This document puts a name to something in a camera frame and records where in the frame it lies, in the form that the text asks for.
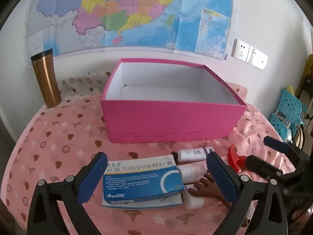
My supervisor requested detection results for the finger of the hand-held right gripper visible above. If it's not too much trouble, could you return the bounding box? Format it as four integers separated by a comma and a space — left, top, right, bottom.
264, 135, 291, 155
245, 154, 283, 178

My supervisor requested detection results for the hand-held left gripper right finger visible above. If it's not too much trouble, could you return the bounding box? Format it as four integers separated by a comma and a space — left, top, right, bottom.
206, 151, 289, 235

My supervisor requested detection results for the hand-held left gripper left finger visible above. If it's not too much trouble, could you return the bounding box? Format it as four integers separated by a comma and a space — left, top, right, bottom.
26, 151, 108, 235

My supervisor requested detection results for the red T-handle tool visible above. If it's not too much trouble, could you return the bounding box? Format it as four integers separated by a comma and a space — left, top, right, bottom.
227, 145, 248, 172

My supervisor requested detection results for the plain pink tube white cap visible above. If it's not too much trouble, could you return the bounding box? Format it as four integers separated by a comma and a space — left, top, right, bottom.
184, 185, 205, 210

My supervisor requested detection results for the blue white medicine box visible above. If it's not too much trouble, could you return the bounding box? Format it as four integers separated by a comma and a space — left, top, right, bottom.
102, 155, 185, 205

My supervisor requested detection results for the pink cardboard box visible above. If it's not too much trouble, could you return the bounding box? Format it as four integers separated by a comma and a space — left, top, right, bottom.
100, 58, 248, 144

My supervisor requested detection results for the brown hand-shaped object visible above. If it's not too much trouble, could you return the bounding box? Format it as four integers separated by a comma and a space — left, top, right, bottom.
189, 173, 231, 209

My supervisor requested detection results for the blue plastic basket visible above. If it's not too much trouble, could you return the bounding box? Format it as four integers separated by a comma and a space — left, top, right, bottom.
269, 114, 294, 140
279, 88, 304, 125

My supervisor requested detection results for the pink tube green leaf print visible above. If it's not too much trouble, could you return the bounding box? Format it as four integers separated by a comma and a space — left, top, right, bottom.
176, 161, 209, 184

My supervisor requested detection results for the small white tube black cap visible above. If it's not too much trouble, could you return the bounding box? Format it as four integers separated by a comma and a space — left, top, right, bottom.
171, 146, 214, 163

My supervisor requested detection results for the pink heart print blanket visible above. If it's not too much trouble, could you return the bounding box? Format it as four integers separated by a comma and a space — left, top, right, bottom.
4, 81, 301, 235

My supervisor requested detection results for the white medicine box teal stripe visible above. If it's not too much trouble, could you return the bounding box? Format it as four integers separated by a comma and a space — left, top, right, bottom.
101, 196, 184, 208

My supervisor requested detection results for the cream star print cloth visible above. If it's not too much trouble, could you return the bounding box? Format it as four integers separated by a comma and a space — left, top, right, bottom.
58, 72, 113, 96

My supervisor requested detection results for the copper tumbler black lid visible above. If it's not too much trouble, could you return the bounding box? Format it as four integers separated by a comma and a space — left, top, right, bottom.
31, 48, 62, 108

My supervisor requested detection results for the white wall switch plate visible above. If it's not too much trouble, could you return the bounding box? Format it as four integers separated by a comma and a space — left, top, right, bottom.
258, 50, 268, 70

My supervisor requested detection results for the white wall socket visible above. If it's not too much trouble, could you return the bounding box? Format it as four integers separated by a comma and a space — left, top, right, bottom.
232, 38, 251, 60
247, 46, 260, 65

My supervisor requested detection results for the colourful wall map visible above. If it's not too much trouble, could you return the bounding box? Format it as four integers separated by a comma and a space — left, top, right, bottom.
24, 0, 239, 61

